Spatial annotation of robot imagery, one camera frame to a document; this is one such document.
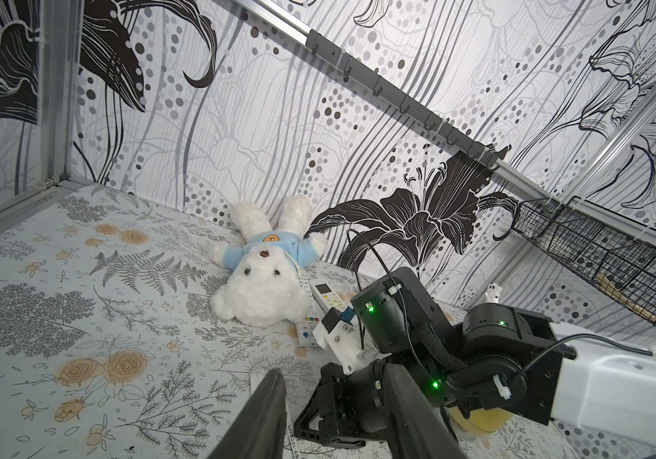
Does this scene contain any yellow plastic cup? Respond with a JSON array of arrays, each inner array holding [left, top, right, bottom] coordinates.
[[448, 407, 513, 439]]

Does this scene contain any black hook rail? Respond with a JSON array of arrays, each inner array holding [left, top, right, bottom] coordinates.
[[305, 29, 509, 170]]

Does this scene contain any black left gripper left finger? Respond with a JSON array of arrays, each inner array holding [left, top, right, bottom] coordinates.
[[208, 368, 287, 459]]

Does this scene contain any white teddy bear blue shirt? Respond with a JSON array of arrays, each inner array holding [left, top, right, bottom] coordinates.
[[208, 195, 328, 327]]

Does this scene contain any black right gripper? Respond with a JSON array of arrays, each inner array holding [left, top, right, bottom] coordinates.
[[293, 361, 396, 449]]

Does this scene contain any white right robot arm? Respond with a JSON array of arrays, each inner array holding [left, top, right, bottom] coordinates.
[[295, 268, 656, 451]]

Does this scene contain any white remote control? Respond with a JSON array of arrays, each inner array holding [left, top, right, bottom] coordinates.
[[295, 275, 325, 347]]

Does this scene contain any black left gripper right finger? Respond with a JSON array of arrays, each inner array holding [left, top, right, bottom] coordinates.
[[381, 363, 466, 459]]

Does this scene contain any white remote with screen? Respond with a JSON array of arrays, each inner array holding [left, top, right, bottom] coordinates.
[[309, 278, 349, 313]]

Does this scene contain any black wire basket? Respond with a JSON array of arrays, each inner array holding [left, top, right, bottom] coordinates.
[[513, 199, 656, 326]]

